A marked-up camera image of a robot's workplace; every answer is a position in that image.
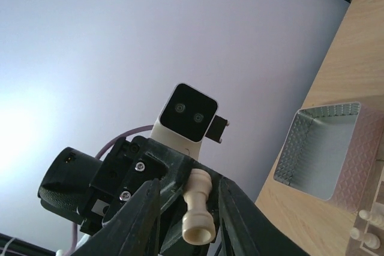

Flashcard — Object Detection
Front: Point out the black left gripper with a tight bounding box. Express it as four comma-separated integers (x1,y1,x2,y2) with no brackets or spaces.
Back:
80,136,222,253

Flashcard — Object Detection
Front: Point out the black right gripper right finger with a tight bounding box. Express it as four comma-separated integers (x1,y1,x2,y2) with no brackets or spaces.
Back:
218,178,308,256

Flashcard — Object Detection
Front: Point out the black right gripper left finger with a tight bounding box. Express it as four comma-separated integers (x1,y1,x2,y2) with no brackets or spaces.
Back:
73,179,160,256

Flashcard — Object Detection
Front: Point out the light chess piece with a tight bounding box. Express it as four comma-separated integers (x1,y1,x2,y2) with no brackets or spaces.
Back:
349,227,381,249

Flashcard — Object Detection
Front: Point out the light chess pawn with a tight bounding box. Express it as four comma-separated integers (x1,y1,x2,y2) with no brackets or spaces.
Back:
358,210,383,226

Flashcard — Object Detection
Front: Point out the wooden chess board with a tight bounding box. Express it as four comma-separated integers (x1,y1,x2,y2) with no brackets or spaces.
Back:
345,161,383,256

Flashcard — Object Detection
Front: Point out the silver tin lid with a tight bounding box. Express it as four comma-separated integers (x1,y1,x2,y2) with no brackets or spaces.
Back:
273,101,383,212

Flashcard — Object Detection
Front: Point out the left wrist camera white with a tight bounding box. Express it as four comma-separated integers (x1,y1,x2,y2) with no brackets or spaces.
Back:
150,83,229,160

